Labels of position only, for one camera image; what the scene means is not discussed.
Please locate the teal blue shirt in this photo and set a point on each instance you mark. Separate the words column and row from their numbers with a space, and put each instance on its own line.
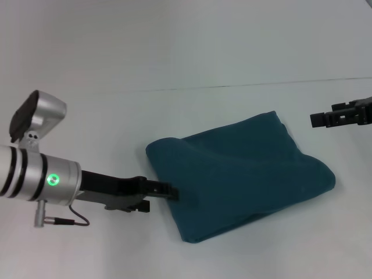
column 238, row 174

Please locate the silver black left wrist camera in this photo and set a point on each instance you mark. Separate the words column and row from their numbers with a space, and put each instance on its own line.
column 35, row 114

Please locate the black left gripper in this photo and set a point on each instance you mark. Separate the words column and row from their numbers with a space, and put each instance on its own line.
column 110, row 189

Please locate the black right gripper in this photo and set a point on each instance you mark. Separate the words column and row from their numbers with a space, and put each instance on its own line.
column 363, row 112

